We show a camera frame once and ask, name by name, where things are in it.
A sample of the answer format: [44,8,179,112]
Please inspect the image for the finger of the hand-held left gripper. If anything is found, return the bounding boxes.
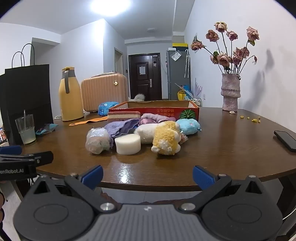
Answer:
[0,145,23,156]
[0,151,54,166]

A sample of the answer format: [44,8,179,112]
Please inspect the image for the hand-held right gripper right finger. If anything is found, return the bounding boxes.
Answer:
[177,165,265,213]

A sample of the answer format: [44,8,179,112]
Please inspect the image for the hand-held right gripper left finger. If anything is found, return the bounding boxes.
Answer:
[28,165,122,214]

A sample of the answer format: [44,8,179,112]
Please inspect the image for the bagged mesh bath ball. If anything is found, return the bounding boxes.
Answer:
[85,127,114,155]

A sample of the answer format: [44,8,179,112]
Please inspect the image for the white round sponge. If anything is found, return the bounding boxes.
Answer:
[115,134,142,155]

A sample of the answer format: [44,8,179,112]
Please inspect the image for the yellow plush toy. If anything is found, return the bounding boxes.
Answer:
[151,121,182,155]

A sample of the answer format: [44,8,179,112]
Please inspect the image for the purple towel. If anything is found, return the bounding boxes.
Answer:
[104,118,142,140]

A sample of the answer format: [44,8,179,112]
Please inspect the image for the white plush toy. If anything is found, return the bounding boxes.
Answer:
[134,123,162,144]

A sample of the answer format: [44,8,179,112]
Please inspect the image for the brown layered sponge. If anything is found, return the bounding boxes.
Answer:
[107,111,141,122]

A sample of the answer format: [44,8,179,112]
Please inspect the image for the cardboard box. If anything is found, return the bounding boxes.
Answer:
[108,100,199,122]

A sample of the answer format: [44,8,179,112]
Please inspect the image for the glass cup with drink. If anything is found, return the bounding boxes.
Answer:
[15,110,37,146]

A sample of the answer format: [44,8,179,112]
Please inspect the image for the blue crumpled wrapper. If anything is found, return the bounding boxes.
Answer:
[35,123,58,135]

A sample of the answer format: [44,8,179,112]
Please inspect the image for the blue plush toy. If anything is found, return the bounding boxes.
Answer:
[175,118,201,136]

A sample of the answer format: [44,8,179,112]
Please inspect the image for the black paper bag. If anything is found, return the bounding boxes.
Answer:
[0,43,54,145]

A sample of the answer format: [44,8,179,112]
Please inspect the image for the yellow thermos jug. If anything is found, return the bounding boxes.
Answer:
[58,67,85,122]

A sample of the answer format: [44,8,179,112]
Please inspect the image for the blue tissue pack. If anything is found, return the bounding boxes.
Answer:
[98,101,120,116]

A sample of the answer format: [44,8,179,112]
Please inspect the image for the scattered yellow crumbs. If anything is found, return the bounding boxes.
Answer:
[240,115,261,123]

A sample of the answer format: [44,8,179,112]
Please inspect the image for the pink satin cloth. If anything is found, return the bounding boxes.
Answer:
[140,113,176,127]

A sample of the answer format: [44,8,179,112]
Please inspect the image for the pink ribbed suitcase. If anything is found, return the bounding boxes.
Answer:
[80,72,129,113]

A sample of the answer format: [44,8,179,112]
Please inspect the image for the purple feather decoration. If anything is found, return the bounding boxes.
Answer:
[193,78,204,99]

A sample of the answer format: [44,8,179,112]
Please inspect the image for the pink ceramic vase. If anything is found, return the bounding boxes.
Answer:
[221,73,241,112]

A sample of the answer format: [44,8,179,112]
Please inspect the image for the black smartphone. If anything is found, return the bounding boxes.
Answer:
[274,130,296,152]

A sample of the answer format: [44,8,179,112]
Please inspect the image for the dark brown door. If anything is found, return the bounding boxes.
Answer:
[128,53,162,101]

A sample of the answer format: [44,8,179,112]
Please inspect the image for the grey refrigerator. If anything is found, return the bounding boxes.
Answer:
[166,48,191,101]

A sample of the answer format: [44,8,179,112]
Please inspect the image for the hanging white umbrella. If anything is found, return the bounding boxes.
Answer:
[184,49,191,78]

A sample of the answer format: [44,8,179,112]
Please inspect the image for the grey interior door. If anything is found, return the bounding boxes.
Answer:
[114,47,124,75]

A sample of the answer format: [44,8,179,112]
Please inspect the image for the dried pink roses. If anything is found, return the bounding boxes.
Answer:
[191,22,260,75]

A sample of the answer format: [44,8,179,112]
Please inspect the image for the ceiling light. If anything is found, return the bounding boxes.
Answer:
[89,0,130,17]

